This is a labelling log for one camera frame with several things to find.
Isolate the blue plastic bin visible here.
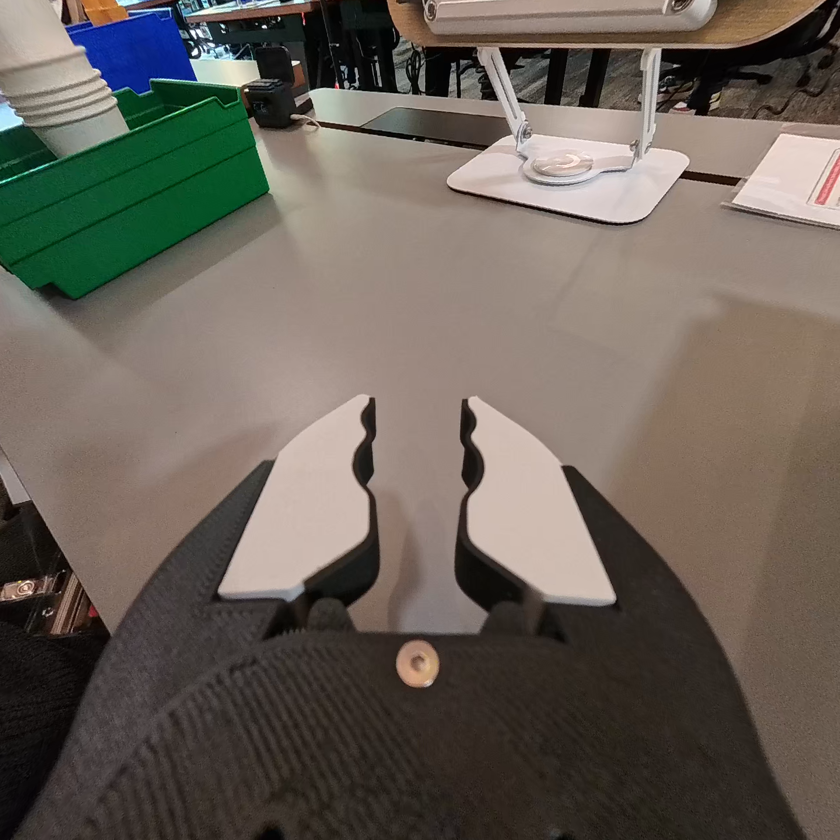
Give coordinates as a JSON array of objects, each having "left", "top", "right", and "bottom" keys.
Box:
[{"left": 66, "top": 12, "right": 199, "bottom": 93}]

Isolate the silver desk frame bracket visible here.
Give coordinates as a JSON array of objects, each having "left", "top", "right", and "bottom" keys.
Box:
[{"left": 0, "top": 567, "right": 93, "bottom": 636}]

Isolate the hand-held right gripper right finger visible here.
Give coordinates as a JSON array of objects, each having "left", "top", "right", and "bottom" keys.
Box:
[{"left": 454, "top": 395, "right": 618, "bottom": 637}]

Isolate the black power box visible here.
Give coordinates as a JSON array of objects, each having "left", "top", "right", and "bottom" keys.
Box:
[{"left": 241, "top": 45, "right": 315, "bottom": 129}]

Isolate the green plastic bin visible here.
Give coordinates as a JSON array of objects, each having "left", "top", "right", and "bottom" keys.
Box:
[{"left": 0, "top": 77, "right": 271, "bottom": 301}]

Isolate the wooden document stand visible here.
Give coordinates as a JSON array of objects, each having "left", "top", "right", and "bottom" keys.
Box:
[{"left": 387, "top": 0, "right": 828, "bottom": 225}]

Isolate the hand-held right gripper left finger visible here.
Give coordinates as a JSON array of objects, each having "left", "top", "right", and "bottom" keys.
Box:
[{"left": 217, "top": 394, "right": 382, "bottom": 641}]

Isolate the person's dark clothing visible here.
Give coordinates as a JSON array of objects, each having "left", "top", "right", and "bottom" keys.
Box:
[{"left": 0, "top": 499, "right": 109, "bottom": 840}]

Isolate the desk cable flap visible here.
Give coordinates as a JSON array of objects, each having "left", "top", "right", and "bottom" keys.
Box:
[{"left": 361, "top": 107, "right": 509, "bottom": 142}]

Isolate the stack of white paper cups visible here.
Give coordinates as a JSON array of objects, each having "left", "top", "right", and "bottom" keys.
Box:
[{"left": 0, "top": 0, "right": 130, "bottom": 160}]

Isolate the laminated paper sheet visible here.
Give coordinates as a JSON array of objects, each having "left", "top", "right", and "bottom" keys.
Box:
[{"left": 721, "top": 133, "right": 840, "bottom": 231}]

